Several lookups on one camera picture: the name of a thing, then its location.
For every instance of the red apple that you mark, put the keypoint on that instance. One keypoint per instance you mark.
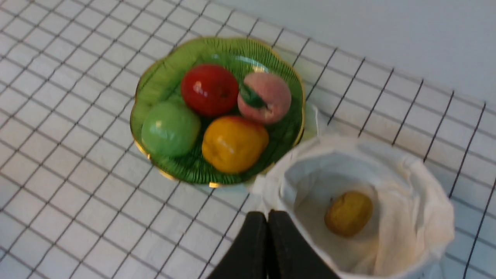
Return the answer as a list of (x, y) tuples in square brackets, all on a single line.
[(210, 90)]

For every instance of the green leaf-pattern glass plate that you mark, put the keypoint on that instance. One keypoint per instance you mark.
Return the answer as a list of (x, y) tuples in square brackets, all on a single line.
[(241, 56)]

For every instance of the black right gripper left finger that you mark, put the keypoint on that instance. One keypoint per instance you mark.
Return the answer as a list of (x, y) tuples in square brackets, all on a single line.
[(246, 257)]

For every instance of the orange fruit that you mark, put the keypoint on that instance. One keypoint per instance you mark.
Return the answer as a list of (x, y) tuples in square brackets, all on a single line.
[(233, 144)]

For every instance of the yellow-brown pear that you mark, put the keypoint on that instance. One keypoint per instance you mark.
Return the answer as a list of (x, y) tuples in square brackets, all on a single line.
[(349, 214)]

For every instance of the white cloth bag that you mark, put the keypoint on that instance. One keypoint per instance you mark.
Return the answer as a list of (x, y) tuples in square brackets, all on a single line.
[(412, 223)]

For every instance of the green apple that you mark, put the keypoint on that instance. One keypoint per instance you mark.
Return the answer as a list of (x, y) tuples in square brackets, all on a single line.
[(170, 129)]

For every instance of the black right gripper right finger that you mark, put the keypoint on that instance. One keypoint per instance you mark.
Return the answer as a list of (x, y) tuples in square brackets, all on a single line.
[(289, 256)]

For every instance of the pink peach with leaf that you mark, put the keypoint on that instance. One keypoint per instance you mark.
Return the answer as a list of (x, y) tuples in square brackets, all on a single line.
[(264, 98)]

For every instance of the white black-grid tablecloth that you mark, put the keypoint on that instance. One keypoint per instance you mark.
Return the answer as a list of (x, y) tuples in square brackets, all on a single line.
[(80, 201)]

